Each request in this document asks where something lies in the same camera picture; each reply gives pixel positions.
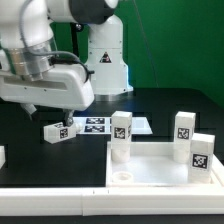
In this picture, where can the white fence wall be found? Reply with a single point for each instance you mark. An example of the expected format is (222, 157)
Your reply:
(2, 156)
(111, 201)

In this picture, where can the white front fence wall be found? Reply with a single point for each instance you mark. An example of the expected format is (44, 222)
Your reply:
(111, 201)

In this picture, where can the white left fence wall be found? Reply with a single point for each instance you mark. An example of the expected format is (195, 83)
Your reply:
(2, 156)

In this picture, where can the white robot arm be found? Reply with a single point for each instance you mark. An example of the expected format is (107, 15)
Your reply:
(61, 53)

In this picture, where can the white sheet with markers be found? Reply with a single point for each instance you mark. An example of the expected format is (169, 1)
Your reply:
(102, 125)

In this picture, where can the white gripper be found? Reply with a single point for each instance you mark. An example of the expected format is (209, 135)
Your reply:
(63, 87)

